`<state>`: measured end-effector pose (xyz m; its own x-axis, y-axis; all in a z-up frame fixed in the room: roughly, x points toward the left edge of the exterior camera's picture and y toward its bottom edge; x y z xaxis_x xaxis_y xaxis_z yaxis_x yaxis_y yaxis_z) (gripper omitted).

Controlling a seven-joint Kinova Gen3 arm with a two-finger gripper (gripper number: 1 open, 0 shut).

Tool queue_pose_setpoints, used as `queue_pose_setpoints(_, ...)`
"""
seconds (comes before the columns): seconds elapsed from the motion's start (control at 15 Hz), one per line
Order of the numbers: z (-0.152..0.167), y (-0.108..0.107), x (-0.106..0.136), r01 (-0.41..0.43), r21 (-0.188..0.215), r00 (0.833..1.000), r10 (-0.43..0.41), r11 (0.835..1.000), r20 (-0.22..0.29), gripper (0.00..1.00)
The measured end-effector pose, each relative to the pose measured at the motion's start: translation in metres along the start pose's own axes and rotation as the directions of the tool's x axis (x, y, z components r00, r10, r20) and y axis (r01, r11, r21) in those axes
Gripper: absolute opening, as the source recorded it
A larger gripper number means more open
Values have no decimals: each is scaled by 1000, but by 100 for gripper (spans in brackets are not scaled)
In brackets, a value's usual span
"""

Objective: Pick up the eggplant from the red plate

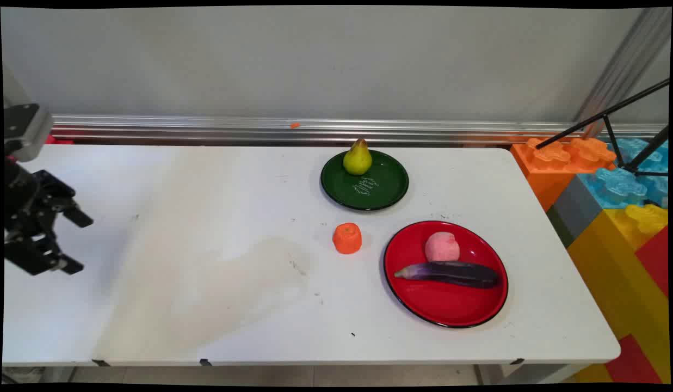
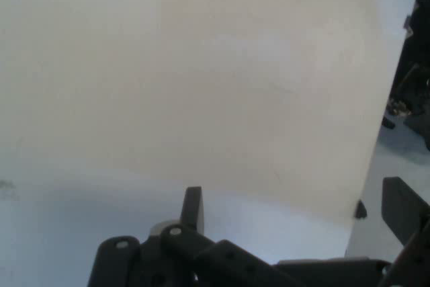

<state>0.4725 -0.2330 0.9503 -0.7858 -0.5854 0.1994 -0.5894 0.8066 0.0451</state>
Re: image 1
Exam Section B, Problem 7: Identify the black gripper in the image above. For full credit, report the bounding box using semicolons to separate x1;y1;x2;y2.
3;159;94;276

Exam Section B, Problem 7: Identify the purple toy eggplant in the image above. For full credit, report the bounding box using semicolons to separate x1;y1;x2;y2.
394;261;500;290

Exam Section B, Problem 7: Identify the orange toy fruit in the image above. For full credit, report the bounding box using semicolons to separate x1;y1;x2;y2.
332;223;363;255

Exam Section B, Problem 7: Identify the yellow-green pear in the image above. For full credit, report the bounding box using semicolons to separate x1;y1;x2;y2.
343;138;373;176

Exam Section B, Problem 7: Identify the green enamel plate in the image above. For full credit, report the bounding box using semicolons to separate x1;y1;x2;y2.
320;149;410;212

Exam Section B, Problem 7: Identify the pink toy peach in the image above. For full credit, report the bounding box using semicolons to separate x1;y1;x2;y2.
424;231;461;264

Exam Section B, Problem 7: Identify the red enamel plate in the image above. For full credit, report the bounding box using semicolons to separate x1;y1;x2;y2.
383;220;509;329

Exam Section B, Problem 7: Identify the orange giant building block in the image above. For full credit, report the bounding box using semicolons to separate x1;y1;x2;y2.
510;137;618;213

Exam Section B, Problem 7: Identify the grey giant building block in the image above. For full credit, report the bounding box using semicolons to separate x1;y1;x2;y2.
546;174;607;249

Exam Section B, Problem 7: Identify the yellow giant building block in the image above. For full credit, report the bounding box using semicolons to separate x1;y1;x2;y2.
567;203;671;384

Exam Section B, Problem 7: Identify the black tripod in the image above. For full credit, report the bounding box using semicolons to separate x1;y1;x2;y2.
535;78;670;178

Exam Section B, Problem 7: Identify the blue giant building block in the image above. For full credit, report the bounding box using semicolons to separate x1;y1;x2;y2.
578;137;670;210

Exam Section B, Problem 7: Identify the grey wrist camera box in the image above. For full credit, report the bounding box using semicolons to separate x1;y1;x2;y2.
3;103;54;163

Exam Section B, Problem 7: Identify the horizontal aluminium rail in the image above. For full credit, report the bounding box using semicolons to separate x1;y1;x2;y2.
50;114;667;146

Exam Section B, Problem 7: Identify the white table leg frame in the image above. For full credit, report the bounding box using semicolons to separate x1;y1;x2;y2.
474;363;577;385

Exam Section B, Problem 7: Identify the slanted aluminium post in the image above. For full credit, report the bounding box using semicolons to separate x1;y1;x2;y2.
573;8;672;138

